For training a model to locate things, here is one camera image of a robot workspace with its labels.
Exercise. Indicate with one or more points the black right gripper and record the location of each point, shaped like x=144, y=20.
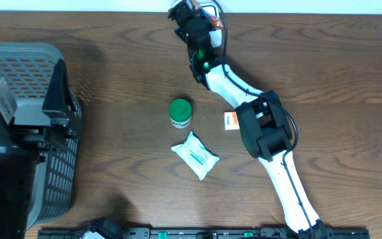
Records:
x=199, y=14

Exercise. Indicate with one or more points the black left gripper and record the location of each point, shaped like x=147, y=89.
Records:
x=60, y=95

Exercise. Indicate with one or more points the red chocolate bar wrapper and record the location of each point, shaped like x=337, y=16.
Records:
x=216, y=22

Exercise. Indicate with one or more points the green lid jar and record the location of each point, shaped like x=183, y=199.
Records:
x=180, y=113

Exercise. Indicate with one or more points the orange snack packet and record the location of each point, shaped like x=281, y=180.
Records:
x=230, y=121

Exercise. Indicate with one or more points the white teal wipes pack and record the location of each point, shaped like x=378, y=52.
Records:
x=196, y=156

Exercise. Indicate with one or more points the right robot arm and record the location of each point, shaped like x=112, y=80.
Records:
x=267, y=130

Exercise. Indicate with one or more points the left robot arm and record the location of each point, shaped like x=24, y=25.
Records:
x=17, y=169

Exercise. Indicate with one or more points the white barcode scanner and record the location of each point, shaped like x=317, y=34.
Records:
x=213, y=9

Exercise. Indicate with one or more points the grey plastic basket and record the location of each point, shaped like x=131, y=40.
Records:
x=28, y=68

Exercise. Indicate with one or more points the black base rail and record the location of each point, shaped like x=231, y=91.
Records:
x=108, y=229

